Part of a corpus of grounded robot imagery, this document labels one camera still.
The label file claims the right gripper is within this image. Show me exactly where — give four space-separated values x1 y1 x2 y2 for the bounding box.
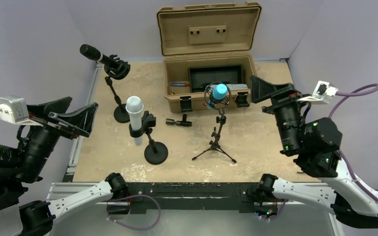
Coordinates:
247 75 309 152

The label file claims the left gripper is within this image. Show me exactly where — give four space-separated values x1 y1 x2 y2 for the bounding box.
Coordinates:
15 95 98 180

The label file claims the blue microphone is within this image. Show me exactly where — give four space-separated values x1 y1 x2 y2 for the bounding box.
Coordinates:
205 83 229 109

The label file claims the black tripod shock mount stand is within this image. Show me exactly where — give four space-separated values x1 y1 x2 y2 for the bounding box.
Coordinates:
192 82 237 164

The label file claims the silver white microphone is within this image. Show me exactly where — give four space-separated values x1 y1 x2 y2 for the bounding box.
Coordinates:
126 96 144 146

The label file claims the black round base stand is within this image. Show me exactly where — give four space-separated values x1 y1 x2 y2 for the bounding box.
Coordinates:
103 55 131 123
129 111 169 166

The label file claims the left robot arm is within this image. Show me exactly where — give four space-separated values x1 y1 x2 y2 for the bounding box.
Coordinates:
0 96 128 236

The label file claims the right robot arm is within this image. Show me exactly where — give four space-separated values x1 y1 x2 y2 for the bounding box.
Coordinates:
250 76 378 229

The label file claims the black microphone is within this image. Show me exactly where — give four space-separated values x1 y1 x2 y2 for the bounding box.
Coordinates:
80 44 120 69

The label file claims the grey plastic parts box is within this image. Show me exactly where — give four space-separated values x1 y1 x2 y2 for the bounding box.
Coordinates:
227 84 249 91

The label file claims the black tray in toolbox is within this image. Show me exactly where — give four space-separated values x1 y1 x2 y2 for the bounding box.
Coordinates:
188 64 244 93

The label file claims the tan plastic toolbox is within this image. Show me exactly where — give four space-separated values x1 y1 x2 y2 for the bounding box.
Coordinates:
157 2 262 113

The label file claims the small black mic clip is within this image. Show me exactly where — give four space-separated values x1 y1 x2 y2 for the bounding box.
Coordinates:
166 114 192 127

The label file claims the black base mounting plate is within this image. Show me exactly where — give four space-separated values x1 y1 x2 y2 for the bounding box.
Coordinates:
107 182 283 214

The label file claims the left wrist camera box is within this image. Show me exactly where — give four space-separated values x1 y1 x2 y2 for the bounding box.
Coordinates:
0 96 30 124

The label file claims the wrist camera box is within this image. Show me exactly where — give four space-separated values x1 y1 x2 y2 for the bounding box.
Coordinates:
0 96 30 124
298 81 338 105

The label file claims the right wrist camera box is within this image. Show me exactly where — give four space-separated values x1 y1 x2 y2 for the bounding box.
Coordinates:
298 81 338 105

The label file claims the red handled screwdriver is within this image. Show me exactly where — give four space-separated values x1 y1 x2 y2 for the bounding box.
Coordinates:
170 82 190 87

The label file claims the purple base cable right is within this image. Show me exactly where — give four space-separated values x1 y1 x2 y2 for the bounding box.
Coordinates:
255 199 287 223

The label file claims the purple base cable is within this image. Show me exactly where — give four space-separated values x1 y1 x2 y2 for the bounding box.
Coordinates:
106 194 161 231
255 199 287 223

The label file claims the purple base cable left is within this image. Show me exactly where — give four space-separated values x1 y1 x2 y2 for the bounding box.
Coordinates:
106 194 161 231

